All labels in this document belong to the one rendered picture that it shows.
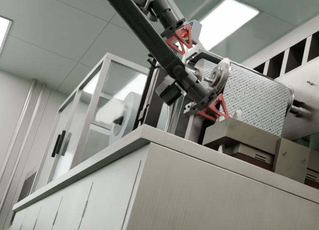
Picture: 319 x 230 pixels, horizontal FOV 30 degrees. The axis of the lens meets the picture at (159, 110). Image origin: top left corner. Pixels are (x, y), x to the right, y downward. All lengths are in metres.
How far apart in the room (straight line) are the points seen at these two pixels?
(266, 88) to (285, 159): 0.36
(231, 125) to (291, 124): 0.50
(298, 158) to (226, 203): 0.30
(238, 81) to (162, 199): 0.62
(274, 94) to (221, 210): 0.60
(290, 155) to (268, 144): 0.07
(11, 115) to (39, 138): 0.44
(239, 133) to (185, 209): 0.31
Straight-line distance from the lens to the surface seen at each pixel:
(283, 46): 2.49
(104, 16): 5.37
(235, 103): 1.96
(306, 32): 2.37
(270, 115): 2.02
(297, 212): 1.71
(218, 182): 1.59
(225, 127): 1.72
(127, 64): 2.98
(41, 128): 7.50
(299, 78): 2.25
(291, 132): 2.15
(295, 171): 1.77
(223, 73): 1.98
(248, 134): 1.73
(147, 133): 1.54
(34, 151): 7.43
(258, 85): 2.03
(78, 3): 5.31
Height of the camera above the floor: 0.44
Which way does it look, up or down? 19 degrees up
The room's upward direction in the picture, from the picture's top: 16 degrees clockwise
